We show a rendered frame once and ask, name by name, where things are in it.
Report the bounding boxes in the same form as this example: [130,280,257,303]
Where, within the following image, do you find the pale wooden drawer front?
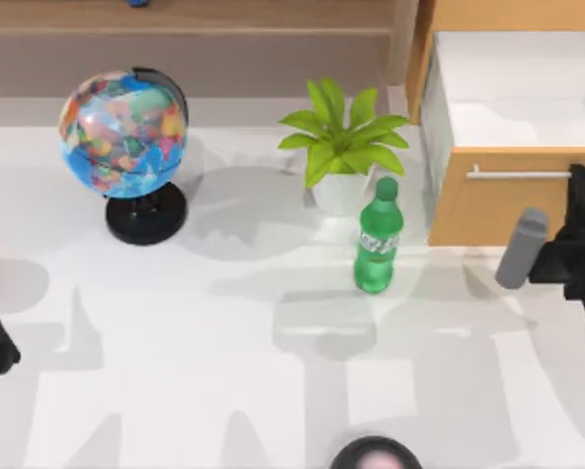
[427,145,585,248]

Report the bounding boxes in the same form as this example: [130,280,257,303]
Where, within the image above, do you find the pulled-out drawer with grey inside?
[420,30,585,196]

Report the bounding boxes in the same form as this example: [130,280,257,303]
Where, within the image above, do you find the green bottle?
[353,176,404,296]

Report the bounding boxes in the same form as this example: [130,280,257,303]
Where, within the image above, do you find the wooden cupboard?
[405,0,585,123]

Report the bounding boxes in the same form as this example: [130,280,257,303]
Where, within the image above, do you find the green plant in white pot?
[276,76,412,217]

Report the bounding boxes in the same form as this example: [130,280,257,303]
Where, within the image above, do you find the black round object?
[328,435,425,469]

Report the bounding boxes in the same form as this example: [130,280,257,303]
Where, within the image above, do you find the colourful globe on black stand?
[58,66,190,246]

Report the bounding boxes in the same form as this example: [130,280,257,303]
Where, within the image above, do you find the long metal handle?
[465,164,574,181]

